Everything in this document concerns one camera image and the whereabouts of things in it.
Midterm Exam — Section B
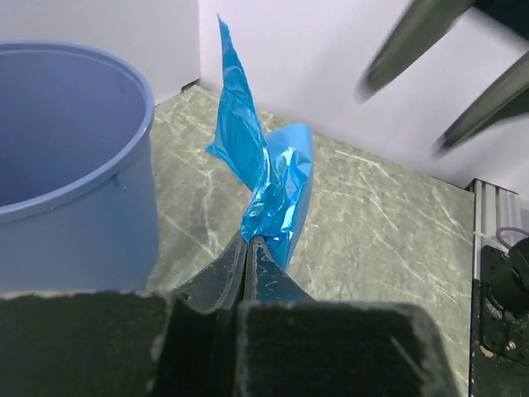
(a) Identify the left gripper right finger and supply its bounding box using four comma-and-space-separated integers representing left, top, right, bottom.
235, 237, 458, 396

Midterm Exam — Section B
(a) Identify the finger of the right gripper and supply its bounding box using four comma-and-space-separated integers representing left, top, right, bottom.
359, 0, 474, 99
433, 52, 528, 151

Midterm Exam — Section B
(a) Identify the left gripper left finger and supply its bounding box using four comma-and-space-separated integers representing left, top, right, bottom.
1, 234, 247, 396

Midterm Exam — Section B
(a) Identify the blue plastic trash bin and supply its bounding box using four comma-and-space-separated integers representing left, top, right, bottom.
1, 41, 159, 292

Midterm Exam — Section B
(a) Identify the blue trash bag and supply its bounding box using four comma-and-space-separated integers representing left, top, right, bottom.
206, 21, 313, 269

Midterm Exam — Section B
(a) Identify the aluminium rail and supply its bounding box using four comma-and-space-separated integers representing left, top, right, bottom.
469, 179, 528, 280

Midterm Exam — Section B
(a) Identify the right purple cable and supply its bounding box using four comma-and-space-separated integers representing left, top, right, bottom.
495, 225, 528, 249

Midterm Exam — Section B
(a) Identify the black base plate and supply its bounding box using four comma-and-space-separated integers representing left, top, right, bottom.
469, 238, 528, 397

